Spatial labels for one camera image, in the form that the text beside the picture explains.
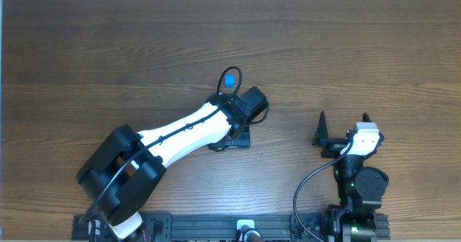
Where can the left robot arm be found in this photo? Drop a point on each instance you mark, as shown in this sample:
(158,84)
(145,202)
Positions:
(187,134)

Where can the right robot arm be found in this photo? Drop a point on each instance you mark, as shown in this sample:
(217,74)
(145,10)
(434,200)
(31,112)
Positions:
(371,184)

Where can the mounting rail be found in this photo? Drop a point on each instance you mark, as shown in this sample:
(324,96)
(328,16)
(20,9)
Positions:
(209,227)

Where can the blue cube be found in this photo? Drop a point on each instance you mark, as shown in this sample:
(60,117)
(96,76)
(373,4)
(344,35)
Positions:
(229,80)

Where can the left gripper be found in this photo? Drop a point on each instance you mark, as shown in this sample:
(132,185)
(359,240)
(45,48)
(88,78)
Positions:
(236,143)

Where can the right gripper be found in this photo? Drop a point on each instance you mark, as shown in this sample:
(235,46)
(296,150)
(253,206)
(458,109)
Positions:
(333,146)

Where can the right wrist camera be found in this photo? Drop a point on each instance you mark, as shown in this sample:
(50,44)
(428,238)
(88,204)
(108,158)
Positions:
(363,139)

